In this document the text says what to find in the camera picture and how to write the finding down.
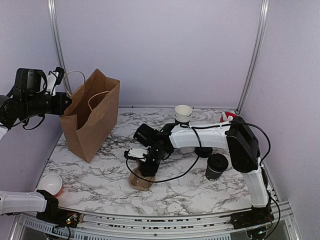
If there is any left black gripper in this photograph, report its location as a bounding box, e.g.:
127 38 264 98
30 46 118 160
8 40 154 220
22 91 71 117

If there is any brown paper bag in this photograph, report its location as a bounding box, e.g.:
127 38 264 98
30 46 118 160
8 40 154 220
60 69 121 163

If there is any brown cardboard cup carrier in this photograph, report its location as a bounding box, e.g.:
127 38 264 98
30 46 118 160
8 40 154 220
128 160 156 191

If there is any black plastic cup lid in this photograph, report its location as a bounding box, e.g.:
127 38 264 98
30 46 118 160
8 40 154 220
207 153 229 173

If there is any black paper coffee cup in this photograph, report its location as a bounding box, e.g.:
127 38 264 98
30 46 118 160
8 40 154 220
205 165 226 181

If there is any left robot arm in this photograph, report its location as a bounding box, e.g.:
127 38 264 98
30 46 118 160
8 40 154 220
0 67 76 226

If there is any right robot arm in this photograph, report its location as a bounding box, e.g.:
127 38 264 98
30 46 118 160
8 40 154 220
124 116 275 229

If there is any stack of paper cups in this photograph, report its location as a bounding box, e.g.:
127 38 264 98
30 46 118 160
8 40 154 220
174 104 193 123

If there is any red cylindrical container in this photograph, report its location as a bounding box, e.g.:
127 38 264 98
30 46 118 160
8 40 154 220
219 112 237 123

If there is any white and orange bowl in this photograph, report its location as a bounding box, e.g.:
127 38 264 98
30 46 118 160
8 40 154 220
37 173 63 197

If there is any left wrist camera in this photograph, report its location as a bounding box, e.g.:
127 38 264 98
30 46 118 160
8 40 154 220
45 66 65 96

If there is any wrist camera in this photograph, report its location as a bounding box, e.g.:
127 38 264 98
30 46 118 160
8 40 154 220
124 148 149 162
45 66 65 96

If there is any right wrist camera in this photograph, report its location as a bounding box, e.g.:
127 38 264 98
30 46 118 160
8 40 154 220
124 148 149 162

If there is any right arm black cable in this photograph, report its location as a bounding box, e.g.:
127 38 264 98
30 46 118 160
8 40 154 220
125 123 282 233

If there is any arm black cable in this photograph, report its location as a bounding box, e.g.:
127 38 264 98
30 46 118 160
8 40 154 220
7 72 51 131
125 123 282 233

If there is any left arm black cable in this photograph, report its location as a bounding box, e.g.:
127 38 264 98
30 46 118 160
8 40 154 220
7 72 51 131

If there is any left aluminium frame post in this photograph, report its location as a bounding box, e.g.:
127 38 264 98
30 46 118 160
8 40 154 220
47 0 72 94

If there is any aluminium frame post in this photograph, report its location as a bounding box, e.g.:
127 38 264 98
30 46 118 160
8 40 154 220
236 0 270 114
47 0 72 94

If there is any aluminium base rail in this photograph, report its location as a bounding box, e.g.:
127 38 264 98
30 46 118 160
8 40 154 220
9 201 301 240

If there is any right aluminium frame post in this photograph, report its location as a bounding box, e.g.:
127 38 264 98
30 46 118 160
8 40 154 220
236 0 270 114

